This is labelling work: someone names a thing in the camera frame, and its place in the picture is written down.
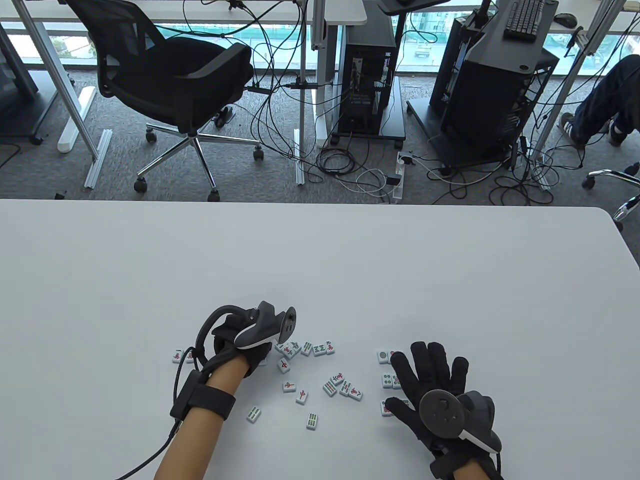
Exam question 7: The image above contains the person's right hand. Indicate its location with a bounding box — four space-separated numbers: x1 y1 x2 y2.
384 341 502 478

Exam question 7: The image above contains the person's left hand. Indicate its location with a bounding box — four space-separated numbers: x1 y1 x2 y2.
200 312 274 379

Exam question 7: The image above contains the pile of mahjong tiles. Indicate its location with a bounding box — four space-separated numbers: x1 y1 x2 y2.
246 338 364 432

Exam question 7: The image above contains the person's left forearm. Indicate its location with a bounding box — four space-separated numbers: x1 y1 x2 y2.
154 357 251 480

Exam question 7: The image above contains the person's right forearm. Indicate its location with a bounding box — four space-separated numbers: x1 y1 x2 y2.
452 462 493 480

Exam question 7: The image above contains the grey hand tracking controller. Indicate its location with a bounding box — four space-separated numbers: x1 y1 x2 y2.
419 390 502 455
195 301 297 366

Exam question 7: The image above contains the white power strip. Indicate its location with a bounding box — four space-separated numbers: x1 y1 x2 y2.
392 151 408 202

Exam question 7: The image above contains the black wheeled computer cart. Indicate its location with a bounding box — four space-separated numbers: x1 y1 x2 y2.
328 75 407 149
406 97 532 177

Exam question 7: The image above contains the black mesh office chair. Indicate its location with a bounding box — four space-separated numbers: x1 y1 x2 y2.
65 0 265 202
581 161 640 232

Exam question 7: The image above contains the black computer tower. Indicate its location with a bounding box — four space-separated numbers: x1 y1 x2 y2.
430 15 560 166
338 43 396 135

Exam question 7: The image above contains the black white striped sneaker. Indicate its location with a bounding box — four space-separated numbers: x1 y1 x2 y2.
607 119 630 148
558 112 587 150

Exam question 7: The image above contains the black monitor stand with tray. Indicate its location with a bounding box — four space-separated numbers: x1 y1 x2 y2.
345 0 451 48
467 0 560 76

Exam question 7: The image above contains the dark grey equipment cart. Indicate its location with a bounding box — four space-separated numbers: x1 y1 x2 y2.
0 22 61 147

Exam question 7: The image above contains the white standing desk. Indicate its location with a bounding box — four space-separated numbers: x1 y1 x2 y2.
0 0 368 153

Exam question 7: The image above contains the black keyboard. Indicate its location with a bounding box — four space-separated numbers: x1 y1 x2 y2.
503 0 547 41

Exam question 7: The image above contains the black strapped forearm box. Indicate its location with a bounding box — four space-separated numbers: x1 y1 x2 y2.
170 372 237 422

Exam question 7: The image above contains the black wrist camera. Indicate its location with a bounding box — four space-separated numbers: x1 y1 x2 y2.
430 452 468 480

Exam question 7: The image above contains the tangle of black cables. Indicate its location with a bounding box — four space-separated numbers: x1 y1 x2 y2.
182 0 401 203
425 115 586 207

